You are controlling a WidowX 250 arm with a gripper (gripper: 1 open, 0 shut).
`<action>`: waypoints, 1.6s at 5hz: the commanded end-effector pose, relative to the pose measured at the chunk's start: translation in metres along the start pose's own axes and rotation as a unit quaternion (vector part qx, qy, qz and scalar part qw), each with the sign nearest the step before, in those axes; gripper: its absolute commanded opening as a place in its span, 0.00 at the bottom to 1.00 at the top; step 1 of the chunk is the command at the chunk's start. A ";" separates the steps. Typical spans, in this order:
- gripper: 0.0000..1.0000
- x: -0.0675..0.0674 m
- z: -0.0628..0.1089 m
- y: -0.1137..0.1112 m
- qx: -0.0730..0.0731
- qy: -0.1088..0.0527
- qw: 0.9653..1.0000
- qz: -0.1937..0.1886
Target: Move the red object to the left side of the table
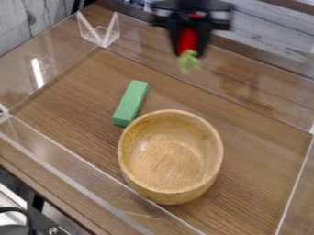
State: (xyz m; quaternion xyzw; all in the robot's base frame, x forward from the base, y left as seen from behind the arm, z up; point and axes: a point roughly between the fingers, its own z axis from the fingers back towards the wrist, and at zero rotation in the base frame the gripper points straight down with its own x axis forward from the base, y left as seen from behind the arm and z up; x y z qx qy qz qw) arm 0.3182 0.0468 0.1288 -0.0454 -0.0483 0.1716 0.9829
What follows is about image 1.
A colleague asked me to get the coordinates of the wooden bowl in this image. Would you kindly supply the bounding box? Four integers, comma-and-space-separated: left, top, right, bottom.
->
118, 109, 223, 205

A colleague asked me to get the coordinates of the black cable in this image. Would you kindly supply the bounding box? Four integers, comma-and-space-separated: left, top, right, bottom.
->
0, 207, 40, 235

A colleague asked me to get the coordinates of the red plush strawberry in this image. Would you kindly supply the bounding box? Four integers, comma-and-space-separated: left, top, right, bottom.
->
175, 12, 203, 74

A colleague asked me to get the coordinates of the green rectangular block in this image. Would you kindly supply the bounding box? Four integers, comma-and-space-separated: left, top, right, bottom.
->
112, 80, 148, 127

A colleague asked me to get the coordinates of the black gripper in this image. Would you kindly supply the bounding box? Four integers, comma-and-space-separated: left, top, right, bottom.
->
150, 0, 234, 58

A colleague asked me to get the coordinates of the clear acrylic tray wall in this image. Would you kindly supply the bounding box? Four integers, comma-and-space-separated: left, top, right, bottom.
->
0, 106, 205, 235

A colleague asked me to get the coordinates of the black metal table leg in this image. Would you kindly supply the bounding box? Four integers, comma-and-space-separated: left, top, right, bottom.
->
27, 194, 71, 235

